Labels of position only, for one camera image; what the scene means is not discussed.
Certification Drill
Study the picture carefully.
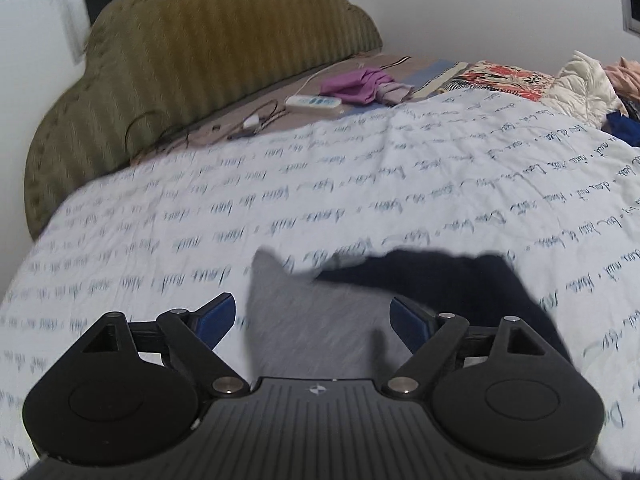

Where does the olive tufted headboard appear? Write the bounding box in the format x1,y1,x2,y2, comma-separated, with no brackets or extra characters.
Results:
24,0,382,236

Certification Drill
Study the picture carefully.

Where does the white power strip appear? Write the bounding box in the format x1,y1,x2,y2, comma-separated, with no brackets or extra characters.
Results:
284,94,343,114

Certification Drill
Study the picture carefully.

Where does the white script print quilt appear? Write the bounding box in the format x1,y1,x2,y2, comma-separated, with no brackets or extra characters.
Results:
1,90,639,479

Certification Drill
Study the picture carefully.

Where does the red floral fabric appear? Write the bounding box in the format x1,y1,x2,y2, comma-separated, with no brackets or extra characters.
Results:
457,61,555,102

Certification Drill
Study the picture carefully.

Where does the purple garment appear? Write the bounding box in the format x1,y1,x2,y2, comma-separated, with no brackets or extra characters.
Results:
320,68,414,106

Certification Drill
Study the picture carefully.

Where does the grey navy raglan sweater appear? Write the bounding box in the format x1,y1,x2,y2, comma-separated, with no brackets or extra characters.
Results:
246,249,568,382

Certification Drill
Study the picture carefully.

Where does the peach pink garment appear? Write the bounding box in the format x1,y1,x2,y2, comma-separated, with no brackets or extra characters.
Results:
604,58,640,100

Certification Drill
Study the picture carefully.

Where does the black cable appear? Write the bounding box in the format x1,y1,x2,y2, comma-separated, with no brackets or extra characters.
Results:
124,98,281,162

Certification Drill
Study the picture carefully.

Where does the blue garment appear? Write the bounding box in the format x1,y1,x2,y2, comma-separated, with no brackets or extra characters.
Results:
606,112,640,148

